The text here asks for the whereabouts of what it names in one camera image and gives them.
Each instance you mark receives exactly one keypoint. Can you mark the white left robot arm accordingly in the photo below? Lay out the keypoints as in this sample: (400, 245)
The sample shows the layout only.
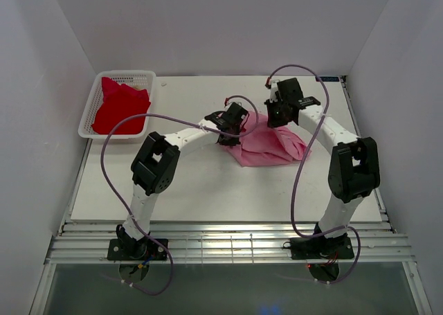
(155, 164)

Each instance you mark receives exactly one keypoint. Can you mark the aluminium rail frame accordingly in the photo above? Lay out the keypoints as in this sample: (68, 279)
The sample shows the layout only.
(223, 243)

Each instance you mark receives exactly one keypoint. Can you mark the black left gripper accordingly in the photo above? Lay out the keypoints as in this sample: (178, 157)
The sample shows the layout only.
(230, 142)

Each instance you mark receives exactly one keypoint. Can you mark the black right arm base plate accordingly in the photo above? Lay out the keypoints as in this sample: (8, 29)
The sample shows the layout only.
(320, 248)

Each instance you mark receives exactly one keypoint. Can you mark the pink t shirt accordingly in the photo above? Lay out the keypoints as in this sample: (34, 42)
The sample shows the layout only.
(267, 146)

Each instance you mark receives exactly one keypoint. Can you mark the blue corner label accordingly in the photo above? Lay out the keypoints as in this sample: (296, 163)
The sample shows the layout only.
(329, 79)

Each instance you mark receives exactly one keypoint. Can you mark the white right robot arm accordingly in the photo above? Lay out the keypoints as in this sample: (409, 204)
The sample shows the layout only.
(354, 163)

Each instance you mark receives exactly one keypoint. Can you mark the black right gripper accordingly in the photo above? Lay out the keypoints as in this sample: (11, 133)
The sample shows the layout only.
(273, 122)

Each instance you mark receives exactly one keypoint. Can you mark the white plastic mesh basket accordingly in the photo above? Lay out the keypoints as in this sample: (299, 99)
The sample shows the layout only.
(134, 78)

